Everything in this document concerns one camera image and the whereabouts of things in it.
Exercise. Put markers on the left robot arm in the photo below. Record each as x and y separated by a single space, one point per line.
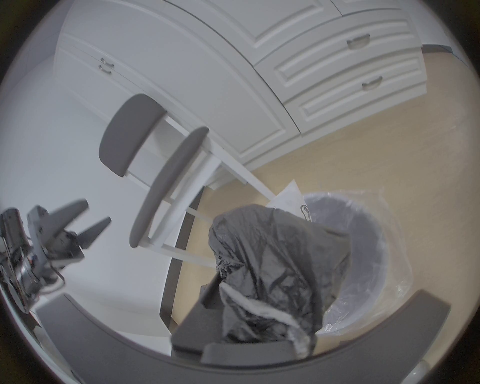
15 240

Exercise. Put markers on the clear plastic bag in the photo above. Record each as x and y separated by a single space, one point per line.
397 255

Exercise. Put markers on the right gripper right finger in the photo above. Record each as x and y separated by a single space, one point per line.
247 352

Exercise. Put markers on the white wardrobe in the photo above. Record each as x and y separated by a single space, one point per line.
225 75

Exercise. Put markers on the white trash bin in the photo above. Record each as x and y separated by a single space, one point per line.
369 262

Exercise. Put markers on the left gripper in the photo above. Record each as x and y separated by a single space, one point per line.
56 247

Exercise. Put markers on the black plastic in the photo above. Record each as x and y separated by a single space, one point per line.
277 262

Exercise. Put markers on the white chair grey seat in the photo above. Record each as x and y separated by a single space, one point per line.
123 135

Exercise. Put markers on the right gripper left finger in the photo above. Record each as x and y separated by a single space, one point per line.
195 326

